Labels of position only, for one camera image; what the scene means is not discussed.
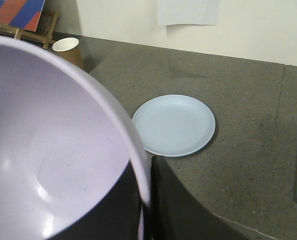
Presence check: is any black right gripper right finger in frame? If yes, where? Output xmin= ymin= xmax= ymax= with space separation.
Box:
xmin=149 ymin=155 xmax=274 ymax=240

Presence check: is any black right gripper left finger in bowl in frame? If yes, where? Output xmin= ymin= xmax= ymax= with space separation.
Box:
xmin=51 ymin=162 xmax=145 ymax=240

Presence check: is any purple plastic bowl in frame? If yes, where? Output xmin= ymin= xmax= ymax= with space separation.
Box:
xmin=0 ymin=36 xmax=152 ymax=240

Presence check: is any brown paper cup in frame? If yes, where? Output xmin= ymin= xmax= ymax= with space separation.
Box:
xmin=52 ymin=37 xmax=85 ymax=70

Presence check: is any light blue plate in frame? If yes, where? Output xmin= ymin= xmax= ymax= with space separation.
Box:
xmin=132 ymin=94 xmax=216 ymax=158

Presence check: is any wooden rack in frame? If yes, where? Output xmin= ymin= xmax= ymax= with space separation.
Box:
xmin=0 ymin=11 xmax=60 ymax=50

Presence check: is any white paper sheet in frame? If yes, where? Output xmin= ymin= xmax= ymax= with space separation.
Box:
xmin=157 ymin=0 xmax=220 ymax=26

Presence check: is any red blue board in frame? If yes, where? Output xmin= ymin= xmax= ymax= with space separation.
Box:
xmin=0 ymin=0 xmax=45 ymax=32

